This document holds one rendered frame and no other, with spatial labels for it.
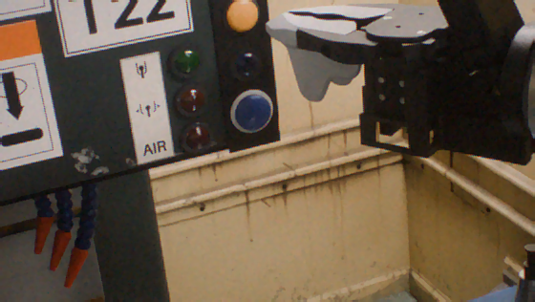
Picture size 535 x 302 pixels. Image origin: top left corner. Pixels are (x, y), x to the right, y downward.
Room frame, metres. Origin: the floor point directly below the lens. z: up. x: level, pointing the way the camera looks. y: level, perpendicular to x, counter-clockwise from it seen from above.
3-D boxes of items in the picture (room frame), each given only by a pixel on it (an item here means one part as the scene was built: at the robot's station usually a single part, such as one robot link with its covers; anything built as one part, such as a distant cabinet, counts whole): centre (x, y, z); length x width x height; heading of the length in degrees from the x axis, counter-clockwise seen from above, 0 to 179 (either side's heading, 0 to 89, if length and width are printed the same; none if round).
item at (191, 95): (0.67, 0.05, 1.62); 0.02 x 0.01 x 0.02; 110
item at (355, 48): (0.59, -0.07, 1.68); 0.09 x 0.05 x 0.02; 50
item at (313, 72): (0.63, -0.04, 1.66); 0.09 x 0.03 x 0.06; 50
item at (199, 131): (0.67, 0.05, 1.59); 0.02 x 0.01 x 0.02; 110
